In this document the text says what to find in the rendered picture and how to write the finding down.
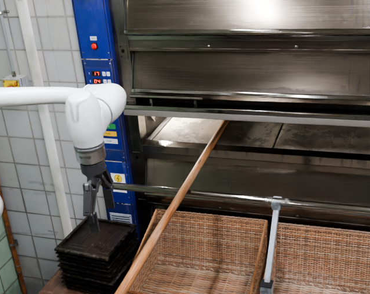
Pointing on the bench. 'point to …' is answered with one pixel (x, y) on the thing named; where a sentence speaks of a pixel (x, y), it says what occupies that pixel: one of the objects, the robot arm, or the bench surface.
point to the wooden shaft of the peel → (168, 214)
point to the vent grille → (121, 217)
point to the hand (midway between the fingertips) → (102, 216)
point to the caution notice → (118, 180)
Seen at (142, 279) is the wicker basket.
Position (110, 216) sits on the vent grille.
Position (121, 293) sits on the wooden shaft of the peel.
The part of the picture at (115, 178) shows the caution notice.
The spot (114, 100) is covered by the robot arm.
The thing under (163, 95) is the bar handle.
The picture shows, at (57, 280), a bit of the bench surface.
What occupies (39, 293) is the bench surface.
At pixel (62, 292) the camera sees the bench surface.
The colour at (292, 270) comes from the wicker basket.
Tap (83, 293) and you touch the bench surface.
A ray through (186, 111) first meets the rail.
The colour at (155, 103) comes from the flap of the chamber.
